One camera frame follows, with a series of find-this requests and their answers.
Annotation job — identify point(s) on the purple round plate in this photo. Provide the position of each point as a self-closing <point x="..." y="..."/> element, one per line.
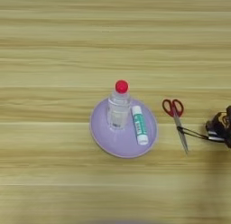
<point x="120" y="143"/>

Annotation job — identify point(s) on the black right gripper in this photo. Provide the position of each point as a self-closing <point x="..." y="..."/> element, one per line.
<point x="228" y="128"/>

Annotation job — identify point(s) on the clear bottle red cap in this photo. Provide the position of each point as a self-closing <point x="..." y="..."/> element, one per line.
<point x="118" y="113"/>

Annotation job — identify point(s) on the white green glue stick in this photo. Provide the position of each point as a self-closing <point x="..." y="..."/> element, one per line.
<point x="140" y="125"/>

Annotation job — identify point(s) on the black yellow tape measure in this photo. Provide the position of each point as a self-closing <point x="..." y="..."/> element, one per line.
<point x="218" y="123"/>

